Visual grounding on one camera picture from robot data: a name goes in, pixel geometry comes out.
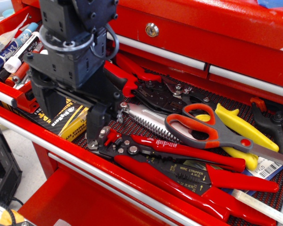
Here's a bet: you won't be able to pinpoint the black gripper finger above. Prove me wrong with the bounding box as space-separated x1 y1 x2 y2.
86 103 111 143
31 80 66 119

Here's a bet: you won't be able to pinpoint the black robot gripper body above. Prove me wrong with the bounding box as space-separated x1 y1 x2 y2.
25 26 123 106

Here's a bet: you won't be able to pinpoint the red grey handled scissors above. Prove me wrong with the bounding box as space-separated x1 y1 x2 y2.
165 103 283 165

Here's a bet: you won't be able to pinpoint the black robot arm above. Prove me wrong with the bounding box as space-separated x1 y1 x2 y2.
24 0 123 142

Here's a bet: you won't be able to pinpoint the red marker drawer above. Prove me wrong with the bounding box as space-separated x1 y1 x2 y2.
0 5 42 113

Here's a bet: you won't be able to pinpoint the silver round drawer lock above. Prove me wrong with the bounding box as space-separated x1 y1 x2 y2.
145 23 159 38

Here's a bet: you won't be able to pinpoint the yellow black wrench set box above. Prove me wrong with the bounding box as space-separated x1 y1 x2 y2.
20 97 90 142

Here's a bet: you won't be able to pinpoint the red expo marker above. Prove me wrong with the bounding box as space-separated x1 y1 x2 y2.
5 63 29 87

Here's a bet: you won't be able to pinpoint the white capped black marker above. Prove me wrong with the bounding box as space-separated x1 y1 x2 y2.
3 32 40 73

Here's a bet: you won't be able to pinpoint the silver folding saw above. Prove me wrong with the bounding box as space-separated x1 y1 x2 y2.
120 102 182 143

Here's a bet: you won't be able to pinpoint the blue capped expo marker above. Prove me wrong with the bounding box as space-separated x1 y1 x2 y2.
0 23 38 69

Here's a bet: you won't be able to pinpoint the red black crimping tool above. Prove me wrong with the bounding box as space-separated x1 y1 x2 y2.
103 53 191 114

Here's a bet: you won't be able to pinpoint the black electronic box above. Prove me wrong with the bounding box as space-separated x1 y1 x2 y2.
0 129 22 205

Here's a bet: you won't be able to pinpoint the red tool chest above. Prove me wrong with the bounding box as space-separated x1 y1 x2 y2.
0 0 283 226

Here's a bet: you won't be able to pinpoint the black orange clamp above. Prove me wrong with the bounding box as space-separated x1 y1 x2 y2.
250 97 283 154

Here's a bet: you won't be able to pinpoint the clear plastic tube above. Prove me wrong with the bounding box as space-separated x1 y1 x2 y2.
232 189 283 225

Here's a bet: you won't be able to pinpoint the red automatic wire stripper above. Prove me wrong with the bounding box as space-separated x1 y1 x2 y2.
87 126 246 172

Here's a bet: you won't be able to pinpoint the red handled wire stripper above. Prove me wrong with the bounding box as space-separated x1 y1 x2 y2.
114 155 279 226

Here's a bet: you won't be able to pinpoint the yellow handled tin snips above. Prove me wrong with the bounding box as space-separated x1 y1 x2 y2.
163 78 283 170

